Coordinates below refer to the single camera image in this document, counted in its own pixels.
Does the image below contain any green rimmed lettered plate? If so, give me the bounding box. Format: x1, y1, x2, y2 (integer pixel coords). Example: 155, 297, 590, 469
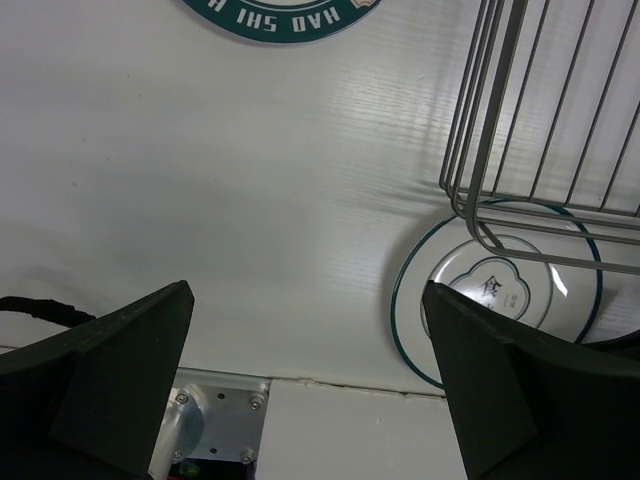
184, 0, 380, 45

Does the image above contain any white plate dark rim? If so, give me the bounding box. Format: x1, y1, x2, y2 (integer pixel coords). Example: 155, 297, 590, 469
390, 213, 604, 389

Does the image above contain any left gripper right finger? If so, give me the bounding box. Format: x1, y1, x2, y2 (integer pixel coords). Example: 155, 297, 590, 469
422, 281, 639, 479

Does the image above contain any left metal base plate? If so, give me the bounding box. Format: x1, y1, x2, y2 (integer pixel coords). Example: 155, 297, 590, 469
149, 368, 271, 479

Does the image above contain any left black base cable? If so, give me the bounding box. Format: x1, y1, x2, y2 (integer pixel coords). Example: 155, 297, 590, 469
0, 295, 96, 329

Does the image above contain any wire dish rack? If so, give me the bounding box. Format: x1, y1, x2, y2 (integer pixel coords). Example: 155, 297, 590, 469
439, 1, 639, 275

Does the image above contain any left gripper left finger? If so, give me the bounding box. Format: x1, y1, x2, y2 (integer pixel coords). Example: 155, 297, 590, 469
1, 280, 195, 479

